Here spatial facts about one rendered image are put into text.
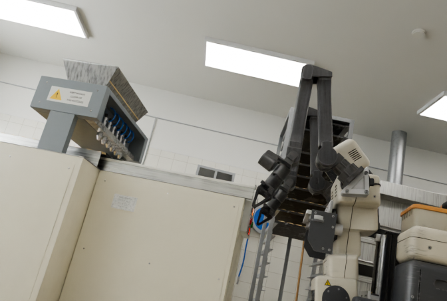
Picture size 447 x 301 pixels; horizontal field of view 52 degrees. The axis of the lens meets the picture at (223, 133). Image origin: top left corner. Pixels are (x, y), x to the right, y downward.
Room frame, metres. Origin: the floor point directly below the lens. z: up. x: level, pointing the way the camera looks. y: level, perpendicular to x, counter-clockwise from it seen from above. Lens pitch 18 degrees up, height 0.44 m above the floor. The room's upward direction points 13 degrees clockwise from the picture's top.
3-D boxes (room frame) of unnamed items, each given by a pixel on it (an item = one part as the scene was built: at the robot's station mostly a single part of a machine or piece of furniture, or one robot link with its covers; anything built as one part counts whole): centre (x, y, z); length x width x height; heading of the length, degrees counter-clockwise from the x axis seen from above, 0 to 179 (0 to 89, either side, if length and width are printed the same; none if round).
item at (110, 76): (2.30, 0.65, 1.25); 0.56 x 0.29 x 0.14; 170
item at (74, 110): (2.30, 0.65, 1.01); 0.72 x 0.33 x 0.34; 170
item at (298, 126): (1.75, -0.29, 1.18); 0.11 x 0.06 x 0.43; 170
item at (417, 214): (1.86, -0.90, 0.87); 0.23 x 0.15 x 0.11; 170
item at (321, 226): (1.93, -0.50, 0.77); 0.28 x 0.16 x 0.22; 170
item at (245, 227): (2.15, -0.20, 0.77); 0.24 x 0.04 x 0.14; 170
